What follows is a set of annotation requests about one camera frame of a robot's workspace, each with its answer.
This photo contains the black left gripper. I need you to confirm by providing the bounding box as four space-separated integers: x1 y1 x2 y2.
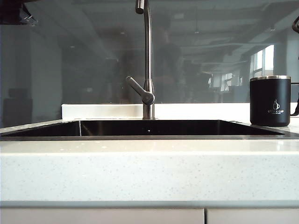
0 2 39 26

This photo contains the steel faucet lever handle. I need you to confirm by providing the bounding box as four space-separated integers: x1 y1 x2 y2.
125 76 156 105

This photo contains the black mug with steel rim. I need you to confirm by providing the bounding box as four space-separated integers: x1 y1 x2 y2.
249 75 299 128

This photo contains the stainless steel gooseneck faucet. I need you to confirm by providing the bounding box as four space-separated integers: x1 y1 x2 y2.
135 0 157 121

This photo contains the black undermount sink basin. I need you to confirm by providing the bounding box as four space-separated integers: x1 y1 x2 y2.
0 119 287 141

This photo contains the white stone counter upstand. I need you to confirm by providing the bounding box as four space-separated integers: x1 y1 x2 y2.
61 103 299 121

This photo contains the wide beige cabinet door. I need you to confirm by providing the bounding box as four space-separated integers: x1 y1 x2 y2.
0 208 206 224

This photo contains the narrow beige cabinet door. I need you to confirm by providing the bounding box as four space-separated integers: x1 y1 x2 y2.
206 208 299 224

